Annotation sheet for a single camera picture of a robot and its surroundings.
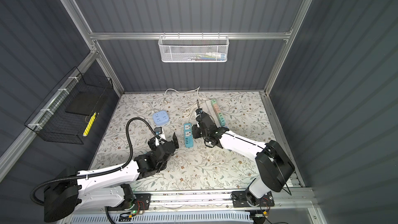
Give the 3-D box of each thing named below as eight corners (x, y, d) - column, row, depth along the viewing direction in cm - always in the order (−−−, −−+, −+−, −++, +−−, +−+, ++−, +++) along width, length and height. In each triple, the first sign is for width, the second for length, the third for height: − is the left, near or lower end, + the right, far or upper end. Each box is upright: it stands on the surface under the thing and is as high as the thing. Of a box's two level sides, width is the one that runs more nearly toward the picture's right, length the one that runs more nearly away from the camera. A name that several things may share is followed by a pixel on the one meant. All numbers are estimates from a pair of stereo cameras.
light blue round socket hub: (152, 125, 104) (150, 122, 101) (155, 113, 110) (153, 110, 107) (168, 125, 104) (167, 122, 101) (170, 113, 110) (169, 110, 107)
